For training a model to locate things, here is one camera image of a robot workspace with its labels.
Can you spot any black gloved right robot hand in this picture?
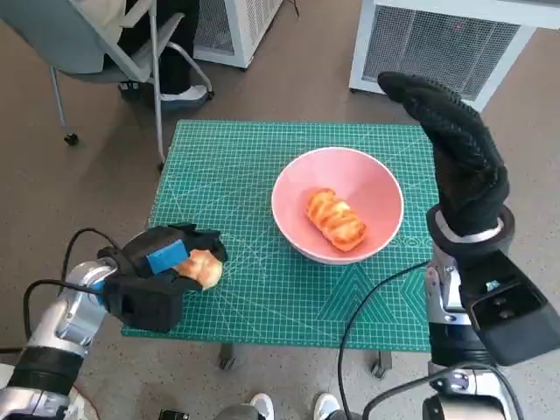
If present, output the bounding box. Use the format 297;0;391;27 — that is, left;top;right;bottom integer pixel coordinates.
377;71;511;237

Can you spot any black left hand blue tape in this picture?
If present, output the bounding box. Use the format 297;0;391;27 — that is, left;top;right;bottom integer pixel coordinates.
120;222;228;277

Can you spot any round bread bun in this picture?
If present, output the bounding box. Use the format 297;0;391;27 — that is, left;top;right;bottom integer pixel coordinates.
177;248;223;290

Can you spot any pink bowl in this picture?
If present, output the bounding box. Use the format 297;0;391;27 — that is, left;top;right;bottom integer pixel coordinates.
270;147;405;267

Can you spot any long braided bread loaf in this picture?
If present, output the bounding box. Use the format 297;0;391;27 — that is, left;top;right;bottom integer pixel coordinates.
304;187;368;253

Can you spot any green cutting mat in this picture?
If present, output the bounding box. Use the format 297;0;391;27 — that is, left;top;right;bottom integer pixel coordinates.
121;120;434;354

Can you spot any large white mesh cabinet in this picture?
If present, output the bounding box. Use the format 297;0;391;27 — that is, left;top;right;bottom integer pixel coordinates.
348;0;560;113

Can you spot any grey office chair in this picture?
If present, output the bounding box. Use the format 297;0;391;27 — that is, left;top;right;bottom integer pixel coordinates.
0;0;215;172

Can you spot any small white mesh cabinet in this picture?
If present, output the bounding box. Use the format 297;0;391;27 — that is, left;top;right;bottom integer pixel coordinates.
192;0;285;69

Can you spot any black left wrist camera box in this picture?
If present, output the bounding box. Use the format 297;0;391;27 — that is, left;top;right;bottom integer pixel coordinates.
104;270;207;333

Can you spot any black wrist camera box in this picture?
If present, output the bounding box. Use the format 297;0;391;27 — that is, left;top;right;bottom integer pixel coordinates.
458;248;560;368
104;270;207;333

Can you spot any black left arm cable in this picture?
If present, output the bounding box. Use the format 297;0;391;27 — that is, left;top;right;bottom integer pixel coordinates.
64;227;119;275
22;279;102;340

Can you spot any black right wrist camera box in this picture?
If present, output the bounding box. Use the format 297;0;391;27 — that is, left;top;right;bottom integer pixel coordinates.
458;248;560;368

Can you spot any long black right arm cable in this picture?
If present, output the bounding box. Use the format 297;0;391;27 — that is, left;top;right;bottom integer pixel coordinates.
337;260;432;419

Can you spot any black right shoulder cable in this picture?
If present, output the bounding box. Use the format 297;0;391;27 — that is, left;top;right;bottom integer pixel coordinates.
362;362;522;420

